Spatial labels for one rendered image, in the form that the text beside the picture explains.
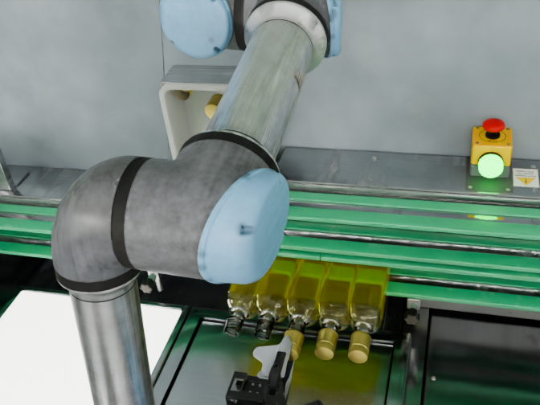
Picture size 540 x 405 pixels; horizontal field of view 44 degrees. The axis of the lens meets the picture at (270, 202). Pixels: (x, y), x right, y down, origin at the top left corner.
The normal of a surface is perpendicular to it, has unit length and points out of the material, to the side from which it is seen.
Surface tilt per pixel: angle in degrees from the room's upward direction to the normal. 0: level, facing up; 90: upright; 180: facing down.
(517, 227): 90
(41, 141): 0
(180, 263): 2
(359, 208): 90
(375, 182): 90
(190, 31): 8
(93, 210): 36
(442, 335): 90
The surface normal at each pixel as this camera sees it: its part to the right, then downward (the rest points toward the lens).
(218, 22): -0.37, 0.53
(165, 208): -0.19, -0.18
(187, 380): -0.10, -0.80
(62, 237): -0.69, 0.18
